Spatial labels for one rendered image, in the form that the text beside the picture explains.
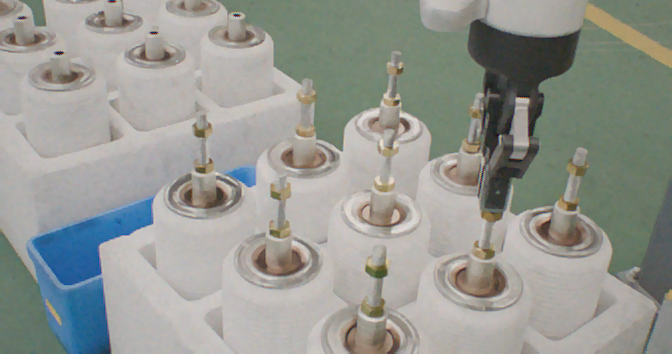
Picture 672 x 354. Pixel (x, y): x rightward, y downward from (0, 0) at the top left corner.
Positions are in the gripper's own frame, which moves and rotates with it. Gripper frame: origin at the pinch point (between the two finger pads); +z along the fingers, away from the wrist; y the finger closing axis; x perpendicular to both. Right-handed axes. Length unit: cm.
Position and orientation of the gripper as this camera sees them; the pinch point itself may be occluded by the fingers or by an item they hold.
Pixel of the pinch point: (494, 184)
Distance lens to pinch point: 66.0
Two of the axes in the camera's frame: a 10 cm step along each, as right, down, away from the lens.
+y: 0.5, -5.3, 8.4
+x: -10.0, -0.8, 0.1
